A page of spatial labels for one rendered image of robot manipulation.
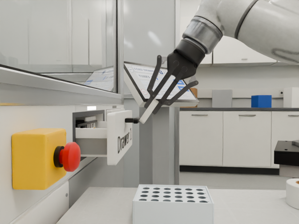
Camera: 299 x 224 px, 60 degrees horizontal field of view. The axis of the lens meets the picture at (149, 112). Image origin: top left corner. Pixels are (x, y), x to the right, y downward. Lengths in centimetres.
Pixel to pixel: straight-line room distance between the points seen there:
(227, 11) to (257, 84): 381
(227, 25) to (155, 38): 176
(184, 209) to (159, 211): 4
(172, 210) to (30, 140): 23
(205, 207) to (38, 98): 30
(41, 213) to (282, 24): 58
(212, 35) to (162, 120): 102
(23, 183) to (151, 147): 126
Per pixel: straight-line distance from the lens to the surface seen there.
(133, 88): 141
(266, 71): 450
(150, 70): 163
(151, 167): 160
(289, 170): 93
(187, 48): 66
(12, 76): 36
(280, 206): 56
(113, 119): 54
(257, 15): 66
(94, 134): 57
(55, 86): 48
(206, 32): 66
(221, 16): 67
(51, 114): 47
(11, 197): 38
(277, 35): 64
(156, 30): 242
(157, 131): 159
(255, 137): 373
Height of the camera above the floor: 95
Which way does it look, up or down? 2 degrees down
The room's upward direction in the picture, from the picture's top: straight up
